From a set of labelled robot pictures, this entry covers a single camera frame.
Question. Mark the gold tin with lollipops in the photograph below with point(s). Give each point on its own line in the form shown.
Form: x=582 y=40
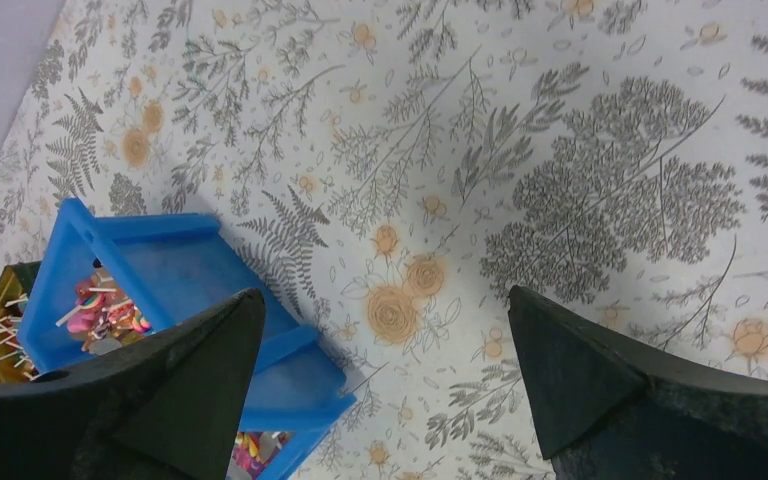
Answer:
x=16 y=283

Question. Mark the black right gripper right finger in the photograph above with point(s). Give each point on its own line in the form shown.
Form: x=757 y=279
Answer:
x=606 y=406

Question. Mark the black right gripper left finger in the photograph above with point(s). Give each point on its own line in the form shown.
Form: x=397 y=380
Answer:
x=165 y=407

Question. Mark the blue plastic candy bin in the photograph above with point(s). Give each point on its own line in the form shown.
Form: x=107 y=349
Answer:
x=174 y=266

